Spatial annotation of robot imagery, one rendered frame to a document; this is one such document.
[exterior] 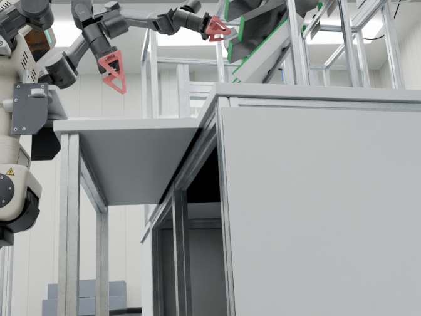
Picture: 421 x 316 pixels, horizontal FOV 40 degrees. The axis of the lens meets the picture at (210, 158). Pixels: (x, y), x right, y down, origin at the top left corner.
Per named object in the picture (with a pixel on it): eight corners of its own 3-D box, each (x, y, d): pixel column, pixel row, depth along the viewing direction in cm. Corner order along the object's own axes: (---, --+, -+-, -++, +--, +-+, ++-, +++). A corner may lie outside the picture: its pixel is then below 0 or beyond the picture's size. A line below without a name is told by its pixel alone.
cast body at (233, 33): (226, 48, 191) (217, 31, 192) (227, 53, 195) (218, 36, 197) (249, 36, 191) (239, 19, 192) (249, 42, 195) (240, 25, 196)
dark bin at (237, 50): (232, 46, 184) (221, 27, 186) (230, 64, 197) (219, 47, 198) (307, 10, 189) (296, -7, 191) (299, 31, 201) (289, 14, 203)
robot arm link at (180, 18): (170, 26, 198) (170, 12, 194) (178, 15, 202) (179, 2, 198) (188, 32, 197) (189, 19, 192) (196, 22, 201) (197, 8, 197)
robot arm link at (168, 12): (165, 37, 204) (154, 15, 199) (178, 20, 211) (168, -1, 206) (192, 31, 197) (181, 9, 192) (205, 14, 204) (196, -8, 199)
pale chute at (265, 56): (243, 83, 164) (232, 73, 165) (239, 100, 176) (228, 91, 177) (305, 19, 171) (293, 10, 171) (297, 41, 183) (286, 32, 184)
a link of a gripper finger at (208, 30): (235, 29, 197) (210, 21, 198) (233, 21, 190) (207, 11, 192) (227, 47, 196) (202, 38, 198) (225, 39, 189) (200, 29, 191)
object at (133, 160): (52, 130, 148) (53, 120, 149) (93, 206, 234) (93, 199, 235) (318, 124, 154) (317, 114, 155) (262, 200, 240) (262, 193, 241)
